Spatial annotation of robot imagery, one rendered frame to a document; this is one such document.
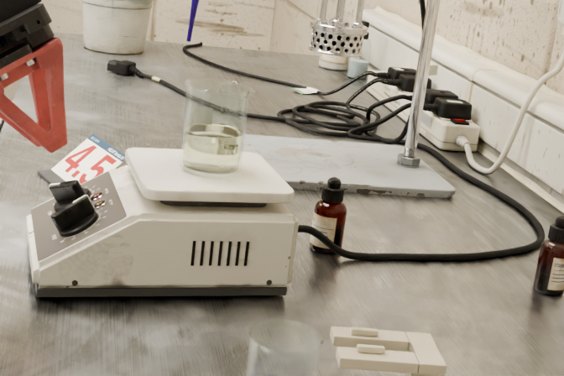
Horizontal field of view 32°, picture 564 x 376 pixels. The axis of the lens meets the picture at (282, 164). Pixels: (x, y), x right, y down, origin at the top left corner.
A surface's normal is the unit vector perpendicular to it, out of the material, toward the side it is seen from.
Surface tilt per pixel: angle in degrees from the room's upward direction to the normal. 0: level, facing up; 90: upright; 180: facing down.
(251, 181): 0
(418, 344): 0
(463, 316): 0
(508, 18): 90
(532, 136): 90
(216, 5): 90
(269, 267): 90
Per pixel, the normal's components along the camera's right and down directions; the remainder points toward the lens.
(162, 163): 0.11, -0.96
